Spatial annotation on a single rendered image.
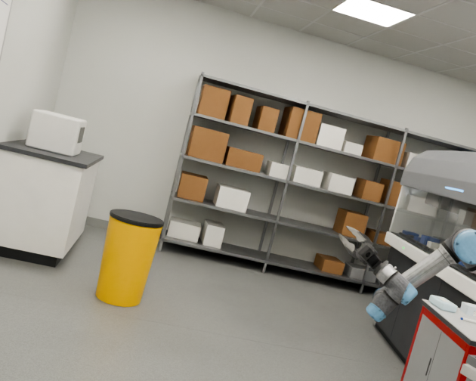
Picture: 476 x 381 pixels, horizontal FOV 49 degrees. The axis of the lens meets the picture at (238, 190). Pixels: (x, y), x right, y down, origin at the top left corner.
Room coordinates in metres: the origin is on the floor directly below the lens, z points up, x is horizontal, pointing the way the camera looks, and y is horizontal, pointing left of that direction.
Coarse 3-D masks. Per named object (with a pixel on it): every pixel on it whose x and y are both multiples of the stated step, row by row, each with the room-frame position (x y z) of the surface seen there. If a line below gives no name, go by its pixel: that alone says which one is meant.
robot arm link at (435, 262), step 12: (444, 240) 2.03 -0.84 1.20; (432, 252) 2.03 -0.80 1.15; (444, 252) 1.99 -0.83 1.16; (420, 264) 2.02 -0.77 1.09; (432, 264) 2.00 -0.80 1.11; (444, 264) 1.99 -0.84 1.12; (408, 276) 2.02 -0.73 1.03; (420, 276) 2.00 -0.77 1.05; (432, 276) 2.01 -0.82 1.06; (384, 288) 2.06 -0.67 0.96
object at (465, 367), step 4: (464, 364) 1.97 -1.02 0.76; (468, 364) 1.98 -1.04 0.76; (464, 368) 1.97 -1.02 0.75; (468, 368) 1.95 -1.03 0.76; (472, 368) 1.95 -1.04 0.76; (460, 372) 1.98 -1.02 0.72; (464, 372) 1.96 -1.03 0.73; (468, 372) 1.95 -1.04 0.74; (472, 372) 1.94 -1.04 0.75; (468, 376) 1.94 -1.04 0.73; (472, 376) 1.93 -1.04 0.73
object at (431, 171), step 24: (408, 168) 4.85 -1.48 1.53; (432, 168) 4.32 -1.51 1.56; (456, 168) 3.91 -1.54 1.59; (432, 192) 4.13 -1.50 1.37; (456, 192) 3.72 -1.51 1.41; (408, 264) 4.37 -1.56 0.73; (432, 288) 3.81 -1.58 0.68; (456, 288) 3.33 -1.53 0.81; (408, 312) 4.10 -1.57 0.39; (384, 336) 4.57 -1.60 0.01; (408, 336) 3.97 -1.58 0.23
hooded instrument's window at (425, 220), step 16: (400, 192) 4.87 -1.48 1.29; (416, 192) 4.49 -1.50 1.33; (400, 208) 4.76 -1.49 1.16; (416, 208) 4.39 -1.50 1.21; (432, 208) 4.08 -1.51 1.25; (448, 208) 3.81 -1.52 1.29; (464, 208) 3.57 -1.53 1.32; (400, 224) 4.65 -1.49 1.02; (416, 224) 4.30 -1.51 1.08; (432, 224) 3.99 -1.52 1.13; (448, 224) 3.73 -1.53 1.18; (464, 224) 3.50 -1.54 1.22; (416, 240) 4.20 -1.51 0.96; (432, 240) 3.91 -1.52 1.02; (464, 272) 3.32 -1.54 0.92
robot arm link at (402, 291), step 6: (396, 276) 1.92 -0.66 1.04; (402, 276) 1.93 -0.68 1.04; (390, 282) 1.92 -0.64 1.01; (396, 282) 1.91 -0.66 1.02; (402, 282) 1.91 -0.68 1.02; (408, 282) 1.92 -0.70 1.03; (390, 288) 1.92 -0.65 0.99; (396, 288) 1.91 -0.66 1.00; (402, 288) 1.90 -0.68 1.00; (408, 288) 1.90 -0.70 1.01; (414, 288) 1.91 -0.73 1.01; (390, 294) 1.91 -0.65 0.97; (396, 294) 1.90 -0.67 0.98; (402, 294) 1.89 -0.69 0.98; (408, 294) 1.89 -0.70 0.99; (414, 294) 1.89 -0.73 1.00; (396, 300) 1.90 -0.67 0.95; (402, 300) 1.90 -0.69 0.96; (408, 300) 1.88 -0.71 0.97
